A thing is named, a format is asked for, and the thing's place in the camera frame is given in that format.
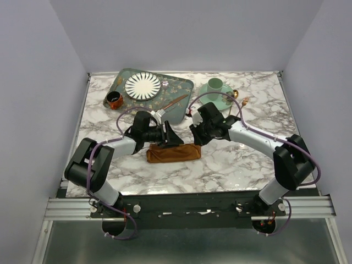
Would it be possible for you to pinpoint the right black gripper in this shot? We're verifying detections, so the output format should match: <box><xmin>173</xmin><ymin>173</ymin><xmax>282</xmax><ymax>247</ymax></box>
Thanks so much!
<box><xmin>189</xmin><ymin>119</ymin><xmax>215</xmax><ymax>147</ymax></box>

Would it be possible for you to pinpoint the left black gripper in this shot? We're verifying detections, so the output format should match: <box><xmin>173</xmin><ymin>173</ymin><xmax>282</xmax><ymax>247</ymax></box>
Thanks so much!
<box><xmin>142</xmin><ymin>120</ymin><xmax>184</xmax><ymax>149</ymax></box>

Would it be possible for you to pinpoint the orange-brown cloth napkin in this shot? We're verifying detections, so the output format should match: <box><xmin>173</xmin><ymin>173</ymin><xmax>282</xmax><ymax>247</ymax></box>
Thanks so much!
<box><xmin>146</xmin><ymin>144</ymin><xmax>201</xmax><ymax>163</ymax></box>

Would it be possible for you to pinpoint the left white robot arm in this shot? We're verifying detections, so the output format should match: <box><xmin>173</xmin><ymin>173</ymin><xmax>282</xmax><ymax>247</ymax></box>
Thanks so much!
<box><xmin>64</xmin><ymin>111</ymin><xmax>184</xmax><ymax>217</ymax></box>

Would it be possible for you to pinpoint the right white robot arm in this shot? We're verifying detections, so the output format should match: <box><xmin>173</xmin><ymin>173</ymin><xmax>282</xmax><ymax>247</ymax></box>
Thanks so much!
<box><xmin>189</xmin><ymin>102</ymin><xmax>316</xmax><ymax>216</ymax></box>

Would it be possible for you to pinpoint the mint green saucer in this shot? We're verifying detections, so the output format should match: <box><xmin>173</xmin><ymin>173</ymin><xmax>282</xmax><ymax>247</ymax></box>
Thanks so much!
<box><xmin>199</xmin><ymin>84</ymin><xmax>233</xmax><ymax>111</ymax></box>

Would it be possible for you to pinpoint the gold spoon with flower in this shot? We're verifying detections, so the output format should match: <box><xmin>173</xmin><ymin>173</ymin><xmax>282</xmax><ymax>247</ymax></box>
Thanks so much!
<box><xmin>222</xmin><ymin>89</ymin><xmax>239</xmax><ymax>115</ymax></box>

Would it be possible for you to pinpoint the mint green cup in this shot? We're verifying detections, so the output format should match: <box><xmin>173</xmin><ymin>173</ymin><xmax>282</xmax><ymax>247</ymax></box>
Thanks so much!
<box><xmin>207</xmin><ymin>78</ymin><xmax>223</xmax><ymax>92</ymax></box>

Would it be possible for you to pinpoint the copper table knife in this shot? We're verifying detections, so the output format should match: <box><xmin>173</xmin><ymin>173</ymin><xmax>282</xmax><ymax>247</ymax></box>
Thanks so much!
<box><xmin>162</xmin><ymin>94</ymin><xmax>188</xmax><ymax>110</ymax></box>

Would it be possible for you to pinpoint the copper fork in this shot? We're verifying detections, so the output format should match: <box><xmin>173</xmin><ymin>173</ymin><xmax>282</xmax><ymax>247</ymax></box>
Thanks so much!
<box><xmin>241</xmin><ymin>96</ymin><xmax>250</xmax><ymax>107</ymax></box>

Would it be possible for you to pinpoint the teal floral serving tray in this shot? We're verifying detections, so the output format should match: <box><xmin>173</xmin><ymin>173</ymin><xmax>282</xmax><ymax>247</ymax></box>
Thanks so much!
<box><xmin>107</xmin><ymin>68</ymin><xmax>194</xmax><ymax>125</ymax></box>

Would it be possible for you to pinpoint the white black striped plate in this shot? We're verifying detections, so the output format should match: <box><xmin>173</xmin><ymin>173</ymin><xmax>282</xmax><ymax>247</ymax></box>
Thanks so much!
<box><xmin>125</xmin><ymin>72</ymin><xmax>161</xmax><ymax>101</ymax></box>

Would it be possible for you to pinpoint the copper black mug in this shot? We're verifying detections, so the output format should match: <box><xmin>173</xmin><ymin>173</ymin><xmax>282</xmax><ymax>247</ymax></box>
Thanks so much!
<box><xmin>104</xmin><ymin>91</ymin><xmax>124</xmax><ymax>110</ymax></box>

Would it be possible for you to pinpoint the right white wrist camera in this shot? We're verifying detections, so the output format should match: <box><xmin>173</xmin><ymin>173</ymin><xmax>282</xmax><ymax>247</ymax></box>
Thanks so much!
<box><xmin>190</xmin><ymin>109</ymin><xmax>203</xmax><ymax>127</ymax></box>

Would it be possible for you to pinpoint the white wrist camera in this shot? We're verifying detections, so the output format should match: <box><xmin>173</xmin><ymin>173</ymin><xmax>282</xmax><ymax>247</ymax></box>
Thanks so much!
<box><xmin>190</xmin><ymin>109</ymin><xmax>203</xmax><ymax>127</ymax></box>
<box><xmin>150</xmin><ymin>109</ymin><xmax>166</xmax><ymax>124</ymax></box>

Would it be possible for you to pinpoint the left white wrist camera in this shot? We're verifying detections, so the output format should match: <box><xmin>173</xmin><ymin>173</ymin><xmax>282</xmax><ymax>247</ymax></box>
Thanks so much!
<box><xmin>150</xmin><ymin>109</ymin><xmax>166</xmax><ymax>124</ymax></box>

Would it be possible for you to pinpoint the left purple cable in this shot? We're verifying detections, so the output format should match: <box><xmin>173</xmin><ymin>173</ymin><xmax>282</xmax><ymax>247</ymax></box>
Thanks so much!
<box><xmin>85</xmin><ymin>107</ymin><xmax>155</xmax><ymax>241</ymax></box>

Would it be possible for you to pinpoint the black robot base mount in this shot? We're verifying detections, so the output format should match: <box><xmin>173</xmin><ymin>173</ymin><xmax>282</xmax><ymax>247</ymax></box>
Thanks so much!
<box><xmin>90</xmin><ymin>192</ymin><xmax>287</xmax><ymax>230</ymax></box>

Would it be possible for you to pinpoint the aluminium frame rail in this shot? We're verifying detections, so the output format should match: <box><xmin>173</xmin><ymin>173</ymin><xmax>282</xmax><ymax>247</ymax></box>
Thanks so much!
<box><xmin>44</xmin><ymin>196</ymin><xmax>336</xmax><ymax>221</ymax></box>

